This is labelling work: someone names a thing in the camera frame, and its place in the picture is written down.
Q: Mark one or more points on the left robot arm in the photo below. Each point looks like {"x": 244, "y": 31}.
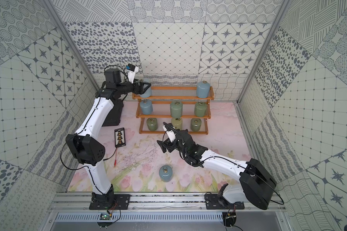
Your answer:
{"x": 84, "y": 144}

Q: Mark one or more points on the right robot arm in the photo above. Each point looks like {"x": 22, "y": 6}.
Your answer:
{"x": 257, "y": 183}

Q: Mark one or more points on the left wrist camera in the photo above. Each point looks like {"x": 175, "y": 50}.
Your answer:
{"x": 131, "y": 72}

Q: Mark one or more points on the green canister middle right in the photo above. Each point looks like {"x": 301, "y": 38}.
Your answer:
{"x": 200, "y": 109}

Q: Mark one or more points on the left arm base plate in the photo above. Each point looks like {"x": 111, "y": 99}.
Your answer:
{"x": 104, "y": 202}

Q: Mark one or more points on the wooden three-tier shelf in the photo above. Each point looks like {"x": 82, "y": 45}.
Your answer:
{"x": 161, "y": 99}

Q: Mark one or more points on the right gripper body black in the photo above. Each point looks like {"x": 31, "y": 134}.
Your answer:
{"x": 171, "y": 146}

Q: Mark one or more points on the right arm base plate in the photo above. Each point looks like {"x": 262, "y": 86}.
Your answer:
{"x": 224, "y": 201}

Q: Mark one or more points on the aluminium mounting rail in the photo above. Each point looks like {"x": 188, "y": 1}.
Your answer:
{"x": 140, "y": 202}

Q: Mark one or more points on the black connector board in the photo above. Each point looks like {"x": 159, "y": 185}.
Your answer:
{"x": 120, "y": 140}

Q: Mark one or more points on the yellow canister bottom centre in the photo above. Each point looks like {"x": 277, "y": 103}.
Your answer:
{"x": 177, "y": 123}

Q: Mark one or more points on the black plastic tool case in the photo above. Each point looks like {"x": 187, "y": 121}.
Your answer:
{"x": 113, "y": 117}

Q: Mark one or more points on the green canister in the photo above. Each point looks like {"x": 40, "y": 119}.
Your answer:
{"x": 200, "y": 109}
{"x": 176, "y": 109}
{"x": 195, "y": 124}
{"x": 152, "y": 124}

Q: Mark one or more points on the green canister bottom right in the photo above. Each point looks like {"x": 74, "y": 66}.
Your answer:
{"x": 195, "y": 124}

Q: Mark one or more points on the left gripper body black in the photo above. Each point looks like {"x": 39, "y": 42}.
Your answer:
{"x": 140, "y": 87}

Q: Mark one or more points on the green canister middle centre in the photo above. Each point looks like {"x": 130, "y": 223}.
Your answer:
{"x": 176, "y": 109}

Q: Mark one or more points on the green canister bottom left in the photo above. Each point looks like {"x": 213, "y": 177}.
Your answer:
{"x": 152, "y": 124}

